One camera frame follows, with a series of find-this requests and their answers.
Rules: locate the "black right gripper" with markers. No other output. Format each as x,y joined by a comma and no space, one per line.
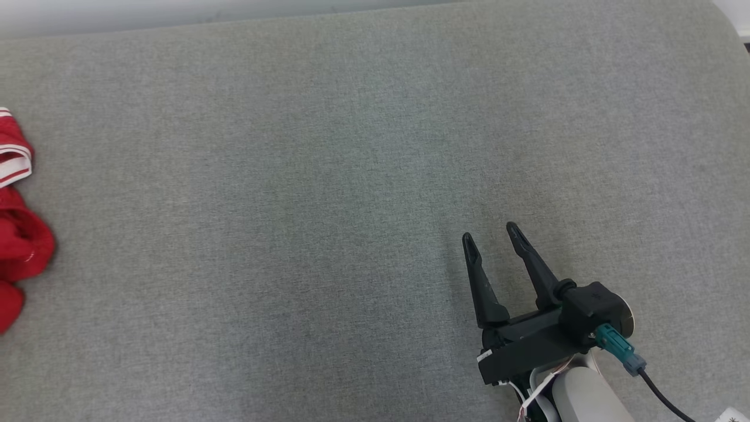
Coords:
527,349

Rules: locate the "red shorts with white stripe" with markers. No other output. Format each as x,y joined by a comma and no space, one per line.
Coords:
23,240

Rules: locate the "white printed label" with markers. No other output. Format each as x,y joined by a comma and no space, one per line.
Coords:
735,416

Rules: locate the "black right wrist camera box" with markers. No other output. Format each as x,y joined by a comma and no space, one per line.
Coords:
597,305

